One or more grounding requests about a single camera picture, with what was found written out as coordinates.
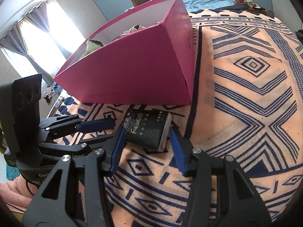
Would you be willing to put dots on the pink cardboard box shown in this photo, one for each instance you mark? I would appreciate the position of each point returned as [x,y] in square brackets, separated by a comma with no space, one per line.
[153,66]

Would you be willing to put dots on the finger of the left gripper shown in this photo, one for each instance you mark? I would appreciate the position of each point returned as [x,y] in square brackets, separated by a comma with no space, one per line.
[60,126]
[68,147]

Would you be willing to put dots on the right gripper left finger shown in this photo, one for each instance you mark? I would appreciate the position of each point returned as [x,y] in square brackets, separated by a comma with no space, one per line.
[55,203]

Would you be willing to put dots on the grey curtain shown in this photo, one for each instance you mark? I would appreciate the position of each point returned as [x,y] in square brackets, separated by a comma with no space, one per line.
[14,42]
[39,18]

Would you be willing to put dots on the orange navy patterned blanket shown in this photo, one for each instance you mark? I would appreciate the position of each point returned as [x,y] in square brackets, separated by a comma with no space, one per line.
[247,100]

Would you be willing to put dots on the grey curtain left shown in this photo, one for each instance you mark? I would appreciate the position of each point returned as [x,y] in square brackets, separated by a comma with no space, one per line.
[14,42]

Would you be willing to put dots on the grey curtain right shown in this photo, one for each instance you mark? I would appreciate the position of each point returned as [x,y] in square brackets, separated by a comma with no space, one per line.
[39,18]

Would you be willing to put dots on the light blue duvet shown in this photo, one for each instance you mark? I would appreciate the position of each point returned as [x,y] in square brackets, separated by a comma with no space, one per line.
[196,5]

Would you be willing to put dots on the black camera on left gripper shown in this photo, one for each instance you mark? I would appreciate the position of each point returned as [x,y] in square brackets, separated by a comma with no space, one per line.
[20,112]

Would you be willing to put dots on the dark garment on bed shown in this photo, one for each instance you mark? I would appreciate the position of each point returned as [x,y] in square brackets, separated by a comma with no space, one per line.
[237,6]

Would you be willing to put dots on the phone on blanket edge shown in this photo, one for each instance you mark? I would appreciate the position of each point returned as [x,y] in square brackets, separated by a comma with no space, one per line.
[55,107]

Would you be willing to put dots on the pink sleeved left forearm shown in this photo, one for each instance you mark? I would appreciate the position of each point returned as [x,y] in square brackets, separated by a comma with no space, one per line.
[18,194]

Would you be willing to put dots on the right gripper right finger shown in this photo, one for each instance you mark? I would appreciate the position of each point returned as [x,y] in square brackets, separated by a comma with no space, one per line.
[221,193]

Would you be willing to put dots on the green dinosaur plush toy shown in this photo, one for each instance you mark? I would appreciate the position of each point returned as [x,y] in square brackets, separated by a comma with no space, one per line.
[91,46]

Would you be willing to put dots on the wooden nightstand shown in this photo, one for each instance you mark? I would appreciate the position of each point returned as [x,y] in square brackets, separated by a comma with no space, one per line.
[256,10]

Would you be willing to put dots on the black Face tissue pack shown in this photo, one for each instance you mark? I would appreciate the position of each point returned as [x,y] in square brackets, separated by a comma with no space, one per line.
[147,128]

